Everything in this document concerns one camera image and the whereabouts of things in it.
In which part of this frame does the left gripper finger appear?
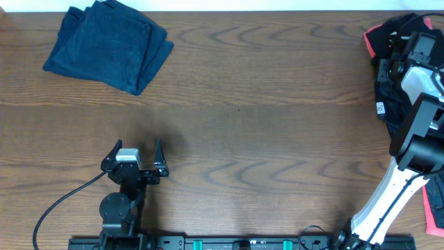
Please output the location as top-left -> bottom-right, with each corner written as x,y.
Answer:
102,140 -> 122,163
154,139 -> 167,170

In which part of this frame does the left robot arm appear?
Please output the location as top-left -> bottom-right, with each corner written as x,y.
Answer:
99,140 -> 169,250

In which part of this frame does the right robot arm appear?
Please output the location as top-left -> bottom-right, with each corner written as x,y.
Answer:
329,32 -> 443,250

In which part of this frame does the black printed jersey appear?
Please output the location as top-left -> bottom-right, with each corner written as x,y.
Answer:
364,13 -> 443,215

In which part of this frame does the folded navy blue cloth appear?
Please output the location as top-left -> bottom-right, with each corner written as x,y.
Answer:
42,0 -> 174,96

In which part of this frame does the red cloth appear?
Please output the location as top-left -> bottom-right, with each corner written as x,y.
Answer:
364,13 -> 443,237

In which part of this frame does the black mounting rail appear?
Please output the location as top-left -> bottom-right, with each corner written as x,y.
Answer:
67,235 -> 416,250

